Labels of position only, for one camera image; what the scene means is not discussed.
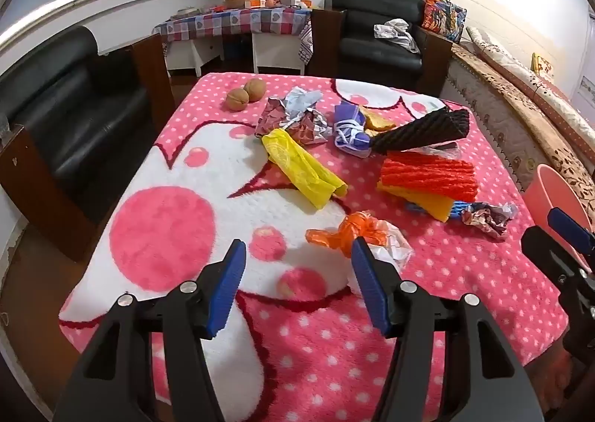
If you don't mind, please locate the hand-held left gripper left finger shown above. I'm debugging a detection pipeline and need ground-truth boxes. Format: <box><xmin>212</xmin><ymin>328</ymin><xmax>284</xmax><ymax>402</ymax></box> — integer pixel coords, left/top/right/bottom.
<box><xmin>53</xmin><ymin>238</ymin><xmax>247</xmax><ymax>422</ymax></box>

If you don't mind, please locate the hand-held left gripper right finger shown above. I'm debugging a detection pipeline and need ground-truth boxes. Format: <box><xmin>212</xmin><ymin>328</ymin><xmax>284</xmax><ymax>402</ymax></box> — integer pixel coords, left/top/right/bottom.
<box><xmin>351</xmin><ymin>237</ymin><xmax>544</xmax><ymax>422</ymax></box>

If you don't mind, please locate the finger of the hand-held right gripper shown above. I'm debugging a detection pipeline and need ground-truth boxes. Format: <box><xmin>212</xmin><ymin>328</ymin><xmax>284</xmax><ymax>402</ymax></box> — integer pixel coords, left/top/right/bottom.
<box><xmin>521</xmin><ymin>226</ymin><xmax>595</xmax><ymax>293</ymax></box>
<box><xmin>547</xmin><ymin>207</ymin><xmax>595</xmax><ymax>260</ymax></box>

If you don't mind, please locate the pink plastic bucket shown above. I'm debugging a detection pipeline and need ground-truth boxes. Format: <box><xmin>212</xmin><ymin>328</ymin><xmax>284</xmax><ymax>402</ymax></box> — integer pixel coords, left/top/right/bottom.
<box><xmin>523</xmin><ymin>164</ymin><xmax>595</xmax><ymax>265</ymax></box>

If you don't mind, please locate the white plastic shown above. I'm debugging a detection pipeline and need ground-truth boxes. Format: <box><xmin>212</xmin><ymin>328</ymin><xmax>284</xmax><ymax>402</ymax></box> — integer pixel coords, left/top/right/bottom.
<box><xmin>367</xmin><ymin>222</ymin><xmax>414</xmax><ymax>271</ymax></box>

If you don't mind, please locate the orange plastic bag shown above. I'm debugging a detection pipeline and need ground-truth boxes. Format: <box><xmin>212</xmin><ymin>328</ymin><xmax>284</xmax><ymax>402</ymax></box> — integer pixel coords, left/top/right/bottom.
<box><xmin>305</xmin><ymin>211</ymin><xmax>389</xmax><ymax>260</ymax></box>

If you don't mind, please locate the small foil wrapper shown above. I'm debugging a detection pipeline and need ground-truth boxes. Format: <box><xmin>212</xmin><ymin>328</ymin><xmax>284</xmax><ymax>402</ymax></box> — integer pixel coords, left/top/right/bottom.
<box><xmin>460</xmin><ymin>201</ymin><xmax>519</xmax><ymax>241</ymax></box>

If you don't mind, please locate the blue foam net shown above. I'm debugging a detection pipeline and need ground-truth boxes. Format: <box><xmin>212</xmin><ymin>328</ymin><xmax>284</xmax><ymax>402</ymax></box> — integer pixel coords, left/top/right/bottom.
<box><xmin>406</xmin><ymin>200</ymin><xmax>475</xmax><ymax>218</ymax></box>

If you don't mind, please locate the yellow foam net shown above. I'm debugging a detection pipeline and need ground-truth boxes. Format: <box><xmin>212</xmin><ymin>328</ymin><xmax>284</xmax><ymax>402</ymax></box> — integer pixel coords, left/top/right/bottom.
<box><xmin>376</xmin><ymin>180</ymin><xmax>455</xmax><ymax>222</ymax></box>

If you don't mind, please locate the red foam net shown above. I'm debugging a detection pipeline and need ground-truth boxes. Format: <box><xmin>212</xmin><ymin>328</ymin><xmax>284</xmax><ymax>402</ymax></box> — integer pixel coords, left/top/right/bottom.
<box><xmin>379</xmin><ymin>152</ymin><xmax>479</xmax><ymax>203</ymax></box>

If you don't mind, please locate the yellow plastic bag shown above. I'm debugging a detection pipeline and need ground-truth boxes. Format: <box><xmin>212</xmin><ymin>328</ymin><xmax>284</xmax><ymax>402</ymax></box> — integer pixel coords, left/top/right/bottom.
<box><xmin>261</xmin><ymin>128</ymin><xmax>348</xmax><ymax>210</ymax></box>

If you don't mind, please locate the black foam net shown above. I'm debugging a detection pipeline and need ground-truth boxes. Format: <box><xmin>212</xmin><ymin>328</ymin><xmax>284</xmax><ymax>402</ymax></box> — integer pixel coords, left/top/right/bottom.
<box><xmin>369</xmin><ymin>107</ymin><xmax>471</xmax><ymax>155</ymax></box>

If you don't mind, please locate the purple packet with white strings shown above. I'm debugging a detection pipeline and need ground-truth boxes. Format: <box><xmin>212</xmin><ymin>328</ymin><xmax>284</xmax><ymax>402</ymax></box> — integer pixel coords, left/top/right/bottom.
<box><xmin>333</xmin><ymin>101</ymin><xmax>372</xmax><ymax>158</ymax></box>

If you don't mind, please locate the silver red foil wrapper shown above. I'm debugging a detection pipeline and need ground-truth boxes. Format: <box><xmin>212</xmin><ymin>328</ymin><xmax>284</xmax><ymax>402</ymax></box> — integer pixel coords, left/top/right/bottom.
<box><xmin>255</xmin><ymin>97</ymin><xmax>333</xmax><ymax>146</ymax></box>

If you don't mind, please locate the pale blue plastic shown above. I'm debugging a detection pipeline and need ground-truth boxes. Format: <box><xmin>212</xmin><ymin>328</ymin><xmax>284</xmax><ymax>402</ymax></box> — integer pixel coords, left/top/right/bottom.
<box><xmin>284</xmin><ymin>87</ymin><xmax>322</xmax><ymax>113</ymax></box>

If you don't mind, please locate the pink polka dot blanket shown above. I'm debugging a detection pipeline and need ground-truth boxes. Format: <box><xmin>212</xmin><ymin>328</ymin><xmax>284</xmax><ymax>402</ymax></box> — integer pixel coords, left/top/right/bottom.
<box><xmin>58</xmin><ymin>73</ymin><xmax>570</xmax><ymax>422</ymax></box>

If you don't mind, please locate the brown leaf print blanket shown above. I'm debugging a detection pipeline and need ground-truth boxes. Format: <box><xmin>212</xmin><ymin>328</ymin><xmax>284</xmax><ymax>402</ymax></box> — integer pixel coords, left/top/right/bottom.
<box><xmin>453</xmin><ymin>43</ymin><xmax>595</xmax><ymax>218</ymax></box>

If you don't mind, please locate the white bed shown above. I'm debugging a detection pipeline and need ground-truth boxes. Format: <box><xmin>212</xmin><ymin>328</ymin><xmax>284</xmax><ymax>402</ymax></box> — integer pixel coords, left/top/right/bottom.
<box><xmin>434</xmin><ymin>0</ymin><xmax>595</xmax><ymax>200</ymax></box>

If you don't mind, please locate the white orange dotted quilt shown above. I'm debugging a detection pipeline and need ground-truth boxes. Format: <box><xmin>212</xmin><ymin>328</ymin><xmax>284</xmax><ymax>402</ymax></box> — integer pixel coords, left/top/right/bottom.
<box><xmin>466</xmin><ymin>26</ymin><xmax>595</xmax><ymax>158</ymax></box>

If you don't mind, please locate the yellow pillow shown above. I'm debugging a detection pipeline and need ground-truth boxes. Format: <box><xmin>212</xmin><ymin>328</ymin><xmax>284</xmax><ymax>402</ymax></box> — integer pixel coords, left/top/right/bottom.
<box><xmin>531</xmin><ymin>52</ymin><xmax>555</xmax><ymax>75</ymax></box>

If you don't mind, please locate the black leather armchair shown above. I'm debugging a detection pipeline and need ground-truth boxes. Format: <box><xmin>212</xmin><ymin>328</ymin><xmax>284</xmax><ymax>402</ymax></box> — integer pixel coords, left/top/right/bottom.
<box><xmin>311</xmin><ymin>0</ymin><xmax>454</xmax><ymax>97</ymax></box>

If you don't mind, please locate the black leather sofa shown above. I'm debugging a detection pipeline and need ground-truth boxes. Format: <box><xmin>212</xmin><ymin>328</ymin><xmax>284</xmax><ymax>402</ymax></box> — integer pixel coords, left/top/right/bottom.
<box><xmin>0</xmin><ymin>25</ymin><xmax>175</xmax><ymax>260</ymax></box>

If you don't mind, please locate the white desk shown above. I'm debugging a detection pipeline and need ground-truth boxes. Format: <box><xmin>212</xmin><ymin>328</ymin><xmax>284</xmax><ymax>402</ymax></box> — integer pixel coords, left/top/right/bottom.
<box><xmin>165</xmin><ymin>32</ymin><xmax>308</xmax><ymax>76</ymax></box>

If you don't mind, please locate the colourful printed cushion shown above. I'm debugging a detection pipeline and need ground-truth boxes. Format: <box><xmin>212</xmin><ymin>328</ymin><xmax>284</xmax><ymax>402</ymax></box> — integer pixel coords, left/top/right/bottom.
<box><xmin>421</xmin><ymin>0</ymin><xmax>468</xmax><ymax>44</ymax></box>

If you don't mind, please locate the white patterned hanging cloth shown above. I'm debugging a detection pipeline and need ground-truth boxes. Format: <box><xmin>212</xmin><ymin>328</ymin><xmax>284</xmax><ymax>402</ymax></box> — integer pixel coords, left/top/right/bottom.
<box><xmin>300</xmin><ymin>22</ymin><xmax>314</xmax><ymax>62</ymax></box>

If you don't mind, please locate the white grey crumpled cloth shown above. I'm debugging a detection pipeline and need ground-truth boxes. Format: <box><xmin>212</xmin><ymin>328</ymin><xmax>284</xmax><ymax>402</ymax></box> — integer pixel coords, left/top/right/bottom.
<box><xmin>374</xmin><ymin>19</ymin><xmax>420</xmax><ymax>54</ymax></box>

